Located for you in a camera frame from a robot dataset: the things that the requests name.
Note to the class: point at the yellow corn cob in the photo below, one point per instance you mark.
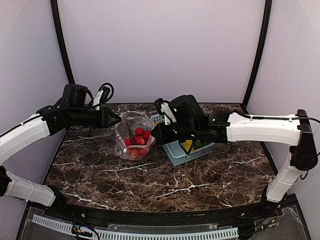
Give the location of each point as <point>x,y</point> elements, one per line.
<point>188,146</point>

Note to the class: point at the red lychee bunch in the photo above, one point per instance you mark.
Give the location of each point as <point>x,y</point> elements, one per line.
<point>137,142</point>

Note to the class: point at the black front table rail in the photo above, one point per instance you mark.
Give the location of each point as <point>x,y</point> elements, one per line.
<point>234,216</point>

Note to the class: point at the green bell pepper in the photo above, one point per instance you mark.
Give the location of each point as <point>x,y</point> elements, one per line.
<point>199,144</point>

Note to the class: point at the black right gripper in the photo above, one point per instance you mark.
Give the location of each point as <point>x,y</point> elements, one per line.
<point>162,133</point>

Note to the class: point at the clear zip top bag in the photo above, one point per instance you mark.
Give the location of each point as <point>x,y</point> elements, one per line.
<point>134,119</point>

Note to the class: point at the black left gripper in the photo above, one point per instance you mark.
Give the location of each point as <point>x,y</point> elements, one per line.
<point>102,117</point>

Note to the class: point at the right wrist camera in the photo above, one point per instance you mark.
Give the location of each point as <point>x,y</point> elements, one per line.
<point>163,108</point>

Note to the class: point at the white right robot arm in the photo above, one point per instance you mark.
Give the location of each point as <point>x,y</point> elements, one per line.
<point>184,120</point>

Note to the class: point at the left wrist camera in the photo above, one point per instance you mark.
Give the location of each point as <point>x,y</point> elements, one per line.
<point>103,95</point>

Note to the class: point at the grey slotted cable duct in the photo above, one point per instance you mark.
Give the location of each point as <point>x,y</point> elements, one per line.
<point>138,232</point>

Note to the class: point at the light blue plastic basket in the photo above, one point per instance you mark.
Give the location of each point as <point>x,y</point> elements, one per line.
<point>177,155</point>

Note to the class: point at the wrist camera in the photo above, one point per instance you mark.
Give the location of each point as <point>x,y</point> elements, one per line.
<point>163,108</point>
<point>103,95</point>

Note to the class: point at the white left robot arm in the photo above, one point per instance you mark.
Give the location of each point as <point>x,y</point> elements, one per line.
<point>77,107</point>

